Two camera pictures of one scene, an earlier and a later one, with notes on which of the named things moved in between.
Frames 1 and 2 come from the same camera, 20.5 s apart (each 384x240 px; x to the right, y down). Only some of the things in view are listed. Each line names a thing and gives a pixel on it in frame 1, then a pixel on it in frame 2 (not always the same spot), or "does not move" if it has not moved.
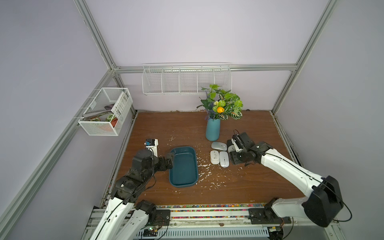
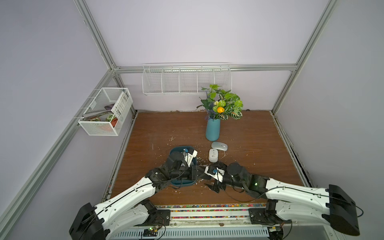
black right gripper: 232,155 → 215,183
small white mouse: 214,157 does not move
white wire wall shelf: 185,78 does not move
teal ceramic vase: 213,129 does not move
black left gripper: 163,166 → 201,173
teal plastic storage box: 185,171 does not move
